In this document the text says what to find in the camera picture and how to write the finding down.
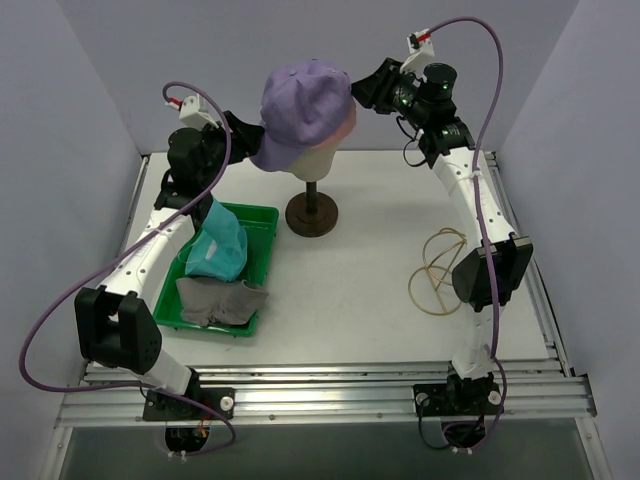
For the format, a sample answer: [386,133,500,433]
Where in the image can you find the pink baseball cap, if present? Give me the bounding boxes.
[313,101,357,149]

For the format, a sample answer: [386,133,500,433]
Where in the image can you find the purple baseball cap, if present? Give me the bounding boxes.
[251,59,354,172]

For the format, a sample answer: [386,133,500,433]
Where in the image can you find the teal cap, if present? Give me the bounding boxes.
[179,199,248,282]

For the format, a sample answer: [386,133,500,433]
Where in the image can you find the grey cap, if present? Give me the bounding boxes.
[176,277,269,327]

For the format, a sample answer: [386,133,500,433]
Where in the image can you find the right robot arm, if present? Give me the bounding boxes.
[352,58,533,413]

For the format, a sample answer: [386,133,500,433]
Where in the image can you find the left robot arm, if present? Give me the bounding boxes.
[74,111,264,419]

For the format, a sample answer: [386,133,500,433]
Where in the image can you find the green plastic tray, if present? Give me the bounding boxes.
[153,203,279,337]

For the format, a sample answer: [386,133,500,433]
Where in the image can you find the mannequin head stand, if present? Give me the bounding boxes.
[285,143,339,238]

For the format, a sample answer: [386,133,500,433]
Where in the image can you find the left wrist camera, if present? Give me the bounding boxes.
[165,94,216,130]

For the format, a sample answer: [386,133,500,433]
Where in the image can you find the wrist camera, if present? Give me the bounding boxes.
[165,94,216,130]
[400,29,435,74]

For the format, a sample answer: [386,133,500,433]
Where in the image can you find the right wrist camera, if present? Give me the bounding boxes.
[400,29,435,74]

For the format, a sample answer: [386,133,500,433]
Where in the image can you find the gold wire hat frame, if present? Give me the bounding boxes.
[407,227,467,317]

